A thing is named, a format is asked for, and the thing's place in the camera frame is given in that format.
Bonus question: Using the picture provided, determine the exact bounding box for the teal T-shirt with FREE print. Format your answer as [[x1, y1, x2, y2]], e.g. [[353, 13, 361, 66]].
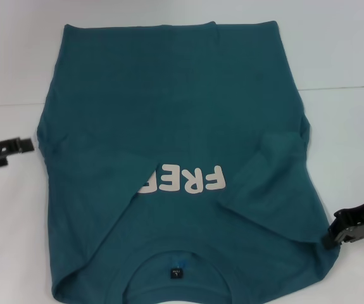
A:
[[35, 20, 341, 304]]

